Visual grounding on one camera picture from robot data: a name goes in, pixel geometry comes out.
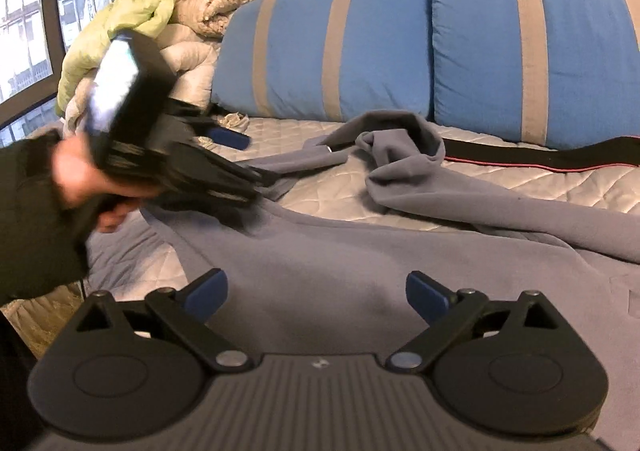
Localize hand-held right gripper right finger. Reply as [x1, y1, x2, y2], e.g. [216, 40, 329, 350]
[385, 271, 558, 374]

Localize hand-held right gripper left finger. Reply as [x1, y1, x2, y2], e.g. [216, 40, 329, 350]
[75, 268, 253, 374]

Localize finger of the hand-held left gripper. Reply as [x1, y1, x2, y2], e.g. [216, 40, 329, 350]
[170, 98, 251, 150]
[151, 144, 284, 207]

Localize grey-blue hoodie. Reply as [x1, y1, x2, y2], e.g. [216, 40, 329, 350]
[140, 111, 640, 451]

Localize person's left forearm black sleeve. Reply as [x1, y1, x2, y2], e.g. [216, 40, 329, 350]
[0, 134, 108, 307]

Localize person's left hand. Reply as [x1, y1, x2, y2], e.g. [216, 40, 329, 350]
[52, 135, 157, 234]

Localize small crumpled lace cloth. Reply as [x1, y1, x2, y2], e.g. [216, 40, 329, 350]
[219, 111, 251, 132]

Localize blue pillow with grey stripes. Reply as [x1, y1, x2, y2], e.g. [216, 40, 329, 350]
[210, 0, 435, 122]
[430, 0, 640, 152]

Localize window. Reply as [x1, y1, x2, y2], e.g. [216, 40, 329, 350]
[0, 0, 136, 129]

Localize quilted grey bed cover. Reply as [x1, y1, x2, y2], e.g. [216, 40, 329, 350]
[0, 114, 640, 357]

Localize black strap with red edge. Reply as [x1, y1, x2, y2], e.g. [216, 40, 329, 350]
[442, 135, 640, 173]

